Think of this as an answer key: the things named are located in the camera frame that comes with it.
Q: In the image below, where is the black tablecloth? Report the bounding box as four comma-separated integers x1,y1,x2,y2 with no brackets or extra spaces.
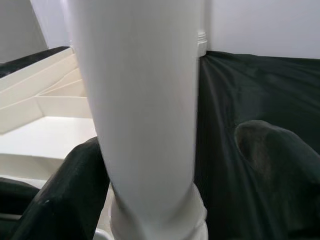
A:
0,48,320,240

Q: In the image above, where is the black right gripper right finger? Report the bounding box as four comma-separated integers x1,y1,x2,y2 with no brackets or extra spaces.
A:
234,119,320,240

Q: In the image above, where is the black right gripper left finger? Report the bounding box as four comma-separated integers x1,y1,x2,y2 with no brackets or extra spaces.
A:
11,136,111,240

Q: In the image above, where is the white plastic children table top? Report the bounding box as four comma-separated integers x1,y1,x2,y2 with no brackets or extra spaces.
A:
0,46,113,240

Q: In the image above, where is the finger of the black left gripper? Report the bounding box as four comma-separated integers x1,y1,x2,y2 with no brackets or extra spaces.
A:
0,176,42,213

